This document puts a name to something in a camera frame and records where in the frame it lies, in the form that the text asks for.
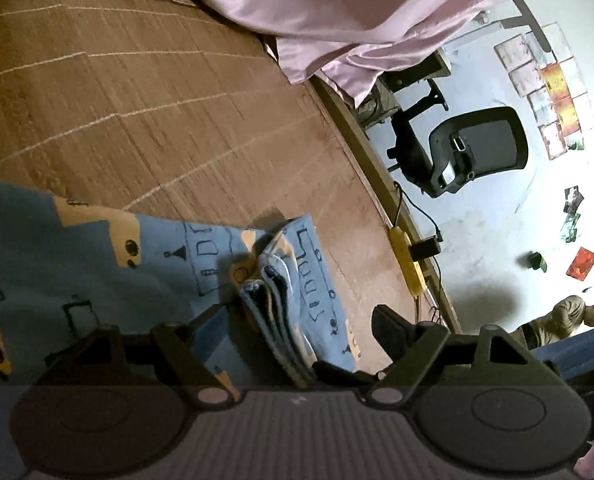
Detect blue car print pants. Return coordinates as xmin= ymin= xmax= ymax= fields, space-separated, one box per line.
xmin=0 ymin=175 xmax=361 ymax=392

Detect red paper sheet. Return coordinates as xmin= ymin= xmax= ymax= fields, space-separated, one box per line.
xmin=566 ymin=246 xmax=594 ymax=281

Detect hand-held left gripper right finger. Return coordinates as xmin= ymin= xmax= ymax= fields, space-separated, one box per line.
xmin=364 ymin=305 xmax=564 ymax=406

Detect black power adapter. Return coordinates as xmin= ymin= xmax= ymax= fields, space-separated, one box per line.
xmin=409 ymin=237 xmax=443 ymax=263

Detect brown bamboo mat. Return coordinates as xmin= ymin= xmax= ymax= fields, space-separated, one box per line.
xmin=0 ymin=0 xmax=420 ymax=376

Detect dark wooden shelf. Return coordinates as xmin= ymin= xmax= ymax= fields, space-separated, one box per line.
xmin=383 ymin=52 xmax=453 ymax=94

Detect black power cable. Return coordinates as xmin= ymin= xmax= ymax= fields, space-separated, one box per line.
xmin=393 ymin=182 xmax=444 ymax=247

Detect green photo prints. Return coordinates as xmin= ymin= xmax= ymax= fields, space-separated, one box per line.
xmin=559 ymin=186 xmax=586 ymax=244

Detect grey desk frame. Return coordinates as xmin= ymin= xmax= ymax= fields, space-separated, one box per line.
xmin=442 ymin=0 xmax=554 ymax=61

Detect pink satin bed sheet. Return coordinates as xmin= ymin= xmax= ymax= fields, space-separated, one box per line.
xmin=22 ymin=0 xmax=586 ymax=107

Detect yellow power strip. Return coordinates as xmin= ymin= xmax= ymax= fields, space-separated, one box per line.
xmin=388 ymin=226 xmax=428 ymax=295

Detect black office chair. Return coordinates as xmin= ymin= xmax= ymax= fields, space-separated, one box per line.
xmin=386 ymin=79 xmax=530 ymax=199

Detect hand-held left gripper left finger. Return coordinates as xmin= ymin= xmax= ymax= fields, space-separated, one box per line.
xmin=44 ymin=305 xmax=240 ymax=406

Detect group of wall pictures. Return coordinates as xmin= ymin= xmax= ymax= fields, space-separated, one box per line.
xmin=493 ymin=22 xmax=594 ymax=162

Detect blue board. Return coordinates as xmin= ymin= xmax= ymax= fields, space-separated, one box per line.
xmin=530 ymin=322 xmax=594 ymax=379

